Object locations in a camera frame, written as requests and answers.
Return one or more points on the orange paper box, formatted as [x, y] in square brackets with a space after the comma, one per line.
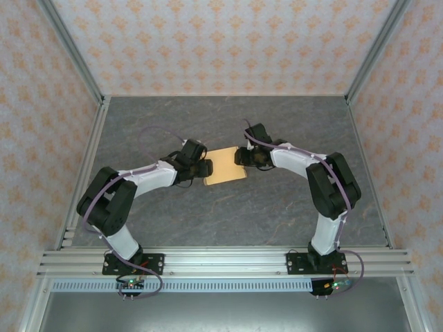
[225, 166]

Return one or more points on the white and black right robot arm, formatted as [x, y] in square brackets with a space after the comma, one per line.
[290, 159]

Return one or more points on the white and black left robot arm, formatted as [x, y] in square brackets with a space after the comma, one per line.
[149, 176]

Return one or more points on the grey metal panel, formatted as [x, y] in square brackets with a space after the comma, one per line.
[225, 313]

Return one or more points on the aluminium mounting rail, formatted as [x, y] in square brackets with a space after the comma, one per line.
[225, 263]

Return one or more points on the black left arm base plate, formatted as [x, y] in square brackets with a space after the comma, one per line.
[155, 263]

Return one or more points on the aluminium side rail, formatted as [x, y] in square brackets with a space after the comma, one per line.
[86, 166]
[372, 180]

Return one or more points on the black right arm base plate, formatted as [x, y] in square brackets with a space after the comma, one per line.
[296, 263]

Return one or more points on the aluminium frame post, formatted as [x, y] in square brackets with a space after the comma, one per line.
[377, 48]
[69, 48]

